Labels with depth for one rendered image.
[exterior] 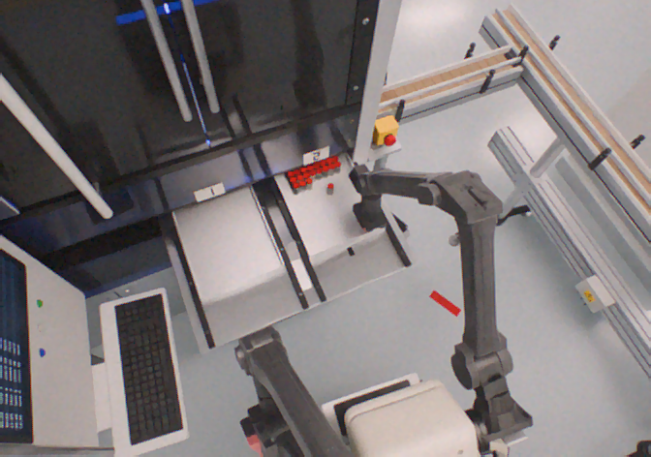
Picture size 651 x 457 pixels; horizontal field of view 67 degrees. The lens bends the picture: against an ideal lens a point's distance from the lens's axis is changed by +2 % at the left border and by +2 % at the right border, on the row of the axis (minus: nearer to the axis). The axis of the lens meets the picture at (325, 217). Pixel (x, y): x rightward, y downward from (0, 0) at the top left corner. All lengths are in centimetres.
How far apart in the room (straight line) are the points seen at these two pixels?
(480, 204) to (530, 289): 174
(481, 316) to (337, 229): 67
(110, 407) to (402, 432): 91
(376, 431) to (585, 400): 178
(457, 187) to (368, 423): 46
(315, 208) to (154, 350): 64
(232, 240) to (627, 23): 317
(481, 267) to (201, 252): 89
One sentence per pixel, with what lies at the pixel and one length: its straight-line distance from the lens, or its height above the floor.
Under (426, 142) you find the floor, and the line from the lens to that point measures 286.
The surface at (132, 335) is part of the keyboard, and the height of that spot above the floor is 83.
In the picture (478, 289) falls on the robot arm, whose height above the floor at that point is 141.
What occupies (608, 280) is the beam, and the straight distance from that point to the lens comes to 216.
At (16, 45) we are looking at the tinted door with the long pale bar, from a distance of 100.
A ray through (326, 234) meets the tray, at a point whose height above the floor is 88.
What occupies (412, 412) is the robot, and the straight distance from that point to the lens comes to 96.
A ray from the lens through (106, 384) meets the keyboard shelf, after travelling 160.
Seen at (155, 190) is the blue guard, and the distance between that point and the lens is 138.
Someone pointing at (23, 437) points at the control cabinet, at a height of 121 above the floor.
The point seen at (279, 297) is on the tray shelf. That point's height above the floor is 88.
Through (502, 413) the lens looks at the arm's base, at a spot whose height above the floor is 123.
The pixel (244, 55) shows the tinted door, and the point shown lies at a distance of 110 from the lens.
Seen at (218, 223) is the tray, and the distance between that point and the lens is 157.
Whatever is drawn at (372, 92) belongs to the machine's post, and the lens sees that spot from 138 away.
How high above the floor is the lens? 228
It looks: 64 degrees down
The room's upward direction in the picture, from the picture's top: 5 degrees clockwise
